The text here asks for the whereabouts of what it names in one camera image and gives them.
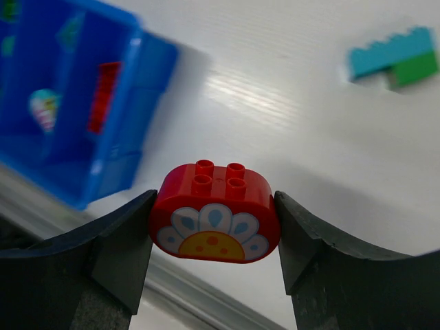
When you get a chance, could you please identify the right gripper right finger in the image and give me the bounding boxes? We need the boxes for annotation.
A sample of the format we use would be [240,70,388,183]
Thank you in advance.
[274,191,439,329]

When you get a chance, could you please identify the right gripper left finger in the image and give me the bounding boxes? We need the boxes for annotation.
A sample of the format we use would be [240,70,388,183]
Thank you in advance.
[1,190,157,329]

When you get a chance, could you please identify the red flower print lego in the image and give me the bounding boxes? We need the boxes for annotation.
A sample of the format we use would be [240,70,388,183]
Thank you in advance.
[148,159,281,264]

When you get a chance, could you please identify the teal flower print lego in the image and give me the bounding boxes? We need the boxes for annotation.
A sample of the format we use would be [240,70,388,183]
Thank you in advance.
[28,89,61,134]

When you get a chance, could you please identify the red square lego brick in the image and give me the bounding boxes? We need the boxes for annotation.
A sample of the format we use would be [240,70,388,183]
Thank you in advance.
[88,61,122,134]

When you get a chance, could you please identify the teal and green lego stack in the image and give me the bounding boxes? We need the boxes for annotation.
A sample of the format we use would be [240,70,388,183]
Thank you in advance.
[346,26,439,89]

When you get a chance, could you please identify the teal green number lego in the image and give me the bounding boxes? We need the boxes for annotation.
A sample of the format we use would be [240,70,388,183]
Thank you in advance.
[56,13,84,51]

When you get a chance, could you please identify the green two-stud lego brick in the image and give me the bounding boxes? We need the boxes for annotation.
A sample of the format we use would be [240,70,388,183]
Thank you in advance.
[0,0,19,23]

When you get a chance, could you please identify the blue compartment tray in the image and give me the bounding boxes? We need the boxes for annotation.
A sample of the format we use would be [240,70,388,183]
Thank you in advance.
[1,1,178,210]

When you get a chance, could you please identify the aluminium rail frame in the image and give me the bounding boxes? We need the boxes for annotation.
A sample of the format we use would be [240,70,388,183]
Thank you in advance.
[1,168,278,329]

